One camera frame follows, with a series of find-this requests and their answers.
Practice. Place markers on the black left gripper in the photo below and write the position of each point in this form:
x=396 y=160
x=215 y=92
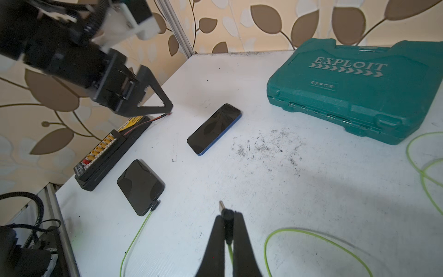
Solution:
x=104 y=76

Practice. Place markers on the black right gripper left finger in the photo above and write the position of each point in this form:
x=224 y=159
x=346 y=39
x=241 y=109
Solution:
x=213 y=261

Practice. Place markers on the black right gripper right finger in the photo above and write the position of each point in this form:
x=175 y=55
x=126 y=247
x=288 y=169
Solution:
x=244 y=262

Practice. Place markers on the blue-edged black smartphone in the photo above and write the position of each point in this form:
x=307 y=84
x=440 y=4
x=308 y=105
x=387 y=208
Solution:
x=201 y=140

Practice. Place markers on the red black battery lead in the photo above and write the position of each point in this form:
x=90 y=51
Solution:
x=147 y=123

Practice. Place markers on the black yellow battery pack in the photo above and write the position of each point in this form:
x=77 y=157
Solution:
x=96 y=164

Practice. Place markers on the green plastic tool case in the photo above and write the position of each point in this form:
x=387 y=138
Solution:
x=383 y=93

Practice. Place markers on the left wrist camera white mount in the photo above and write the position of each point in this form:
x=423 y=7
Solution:
x=124 y=20

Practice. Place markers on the aluminium frame post left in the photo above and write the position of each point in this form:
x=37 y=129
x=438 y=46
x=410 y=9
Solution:
x=170 y=15

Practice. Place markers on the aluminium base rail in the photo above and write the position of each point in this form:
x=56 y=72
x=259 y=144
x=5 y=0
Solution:
x=35 y=242

